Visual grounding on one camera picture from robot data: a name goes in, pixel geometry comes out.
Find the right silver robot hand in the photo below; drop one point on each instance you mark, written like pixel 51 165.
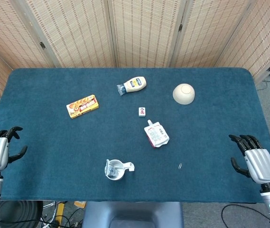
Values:
pixel 261 164

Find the blue white toothpaste tube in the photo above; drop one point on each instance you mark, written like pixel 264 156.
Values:
pixel 109 169

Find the white toothbrush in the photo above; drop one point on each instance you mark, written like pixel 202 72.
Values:
pixel 125 167

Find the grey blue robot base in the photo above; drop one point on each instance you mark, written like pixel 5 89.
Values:
pixel 132 215

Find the black round stool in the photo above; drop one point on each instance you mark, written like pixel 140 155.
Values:
pixel 21 211

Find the blue tablecloth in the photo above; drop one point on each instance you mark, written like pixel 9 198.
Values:
pixel 208 118

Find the metal paper clip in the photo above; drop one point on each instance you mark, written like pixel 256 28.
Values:
pixel 180 166

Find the yellow curry box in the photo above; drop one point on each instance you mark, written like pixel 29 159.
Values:
pixel 82 106

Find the beige upturned bowl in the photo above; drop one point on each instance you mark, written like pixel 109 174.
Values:
pixel 183 93

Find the white red spout pouch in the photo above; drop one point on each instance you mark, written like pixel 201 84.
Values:
pixel 157 135

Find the white mahjong tile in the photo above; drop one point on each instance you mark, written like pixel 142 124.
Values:
pixel 142 111

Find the mayonnaise squeeze bottle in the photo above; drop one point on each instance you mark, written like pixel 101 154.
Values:
pixel 134 84

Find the woven folding screen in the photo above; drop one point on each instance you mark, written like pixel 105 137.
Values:
pixel 144 31

